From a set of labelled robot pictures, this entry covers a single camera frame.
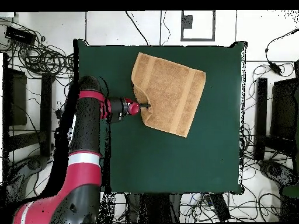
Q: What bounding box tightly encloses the tan terry towel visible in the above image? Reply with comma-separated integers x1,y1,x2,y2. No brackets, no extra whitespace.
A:
131,52,207,138

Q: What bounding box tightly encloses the black flat panel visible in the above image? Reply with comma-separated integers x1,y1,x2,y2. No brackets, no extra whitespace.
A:
2,66,27,127
270,78,299,141

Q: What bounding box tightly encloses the dark green table cloth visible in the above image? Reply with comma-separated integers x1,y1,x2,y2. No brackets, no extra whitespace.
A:
73,38,246,195

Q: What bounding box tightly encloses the black upright bar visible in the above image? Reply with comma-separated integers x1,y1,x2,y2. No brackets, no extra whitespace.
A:
254,78,269,162
39,72,55,158

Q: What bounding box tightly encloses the grey stand base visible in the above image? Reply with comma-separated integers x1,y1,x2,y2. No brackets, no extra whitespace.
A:
4,155,50,211
258,159,299,187

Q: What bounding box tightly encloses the black power strip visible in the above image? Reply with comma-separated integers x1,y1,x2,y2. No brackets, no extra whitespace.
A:
208,192,231,222

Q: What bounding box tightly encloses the black electronics box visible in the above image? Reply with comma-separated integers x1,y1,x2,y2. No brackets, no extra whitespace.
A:
5,26,37,46

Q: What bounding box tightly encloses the black power adapter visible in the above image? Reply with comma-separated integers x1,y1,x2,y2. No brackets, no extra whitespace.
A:
267,61,284,76

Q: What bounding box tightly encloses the grey rectangular frame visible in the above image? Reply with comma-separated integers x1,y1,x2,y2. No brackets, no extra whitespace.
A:
180,10,216,42

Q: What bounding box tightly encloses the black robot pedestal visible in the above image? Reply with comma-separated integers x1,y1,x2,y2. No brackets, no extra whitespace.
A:
126,192,182,223

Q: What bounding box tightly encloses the tangled black cable bundle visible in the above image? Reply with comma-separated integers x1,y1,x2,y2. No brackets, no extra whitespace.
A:
240,62,297,222
0,18,75,80

